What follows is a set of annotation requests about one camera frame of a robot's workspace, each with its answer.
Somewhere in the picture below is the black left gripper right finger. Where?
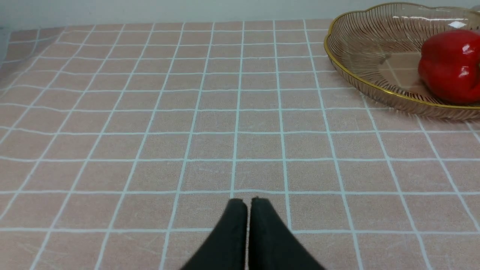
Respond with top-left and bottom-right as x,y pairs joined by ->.
248,198 -> 325,270

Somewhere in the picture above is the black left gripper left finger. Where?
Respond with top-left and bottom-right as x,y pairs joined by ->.
182,198 -> 248,270

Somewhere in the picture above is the red bell pepper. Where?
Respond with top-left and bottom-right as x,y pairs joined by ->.
418,29 -> 480,105

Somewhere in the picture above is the pink grid tablecloth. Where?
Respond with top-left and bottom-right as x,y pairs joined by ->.
0,20 -> 479,270

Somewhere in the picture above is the transparent brown gold-rimmed bowl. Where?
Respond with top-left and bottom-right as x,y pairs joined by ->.
324,2 -> 480,121

